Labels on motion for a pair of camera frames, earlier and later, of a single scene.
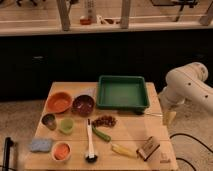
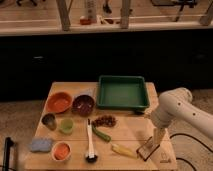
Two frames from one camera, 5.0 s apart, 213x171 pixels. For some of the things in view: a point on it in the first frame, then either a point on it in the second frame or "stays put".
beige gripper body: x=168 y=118 to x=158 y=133
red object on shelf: x=87 y=21 stays put
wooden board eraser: x=148 y=149 stays put
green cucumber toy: x=103 y=136 stays put
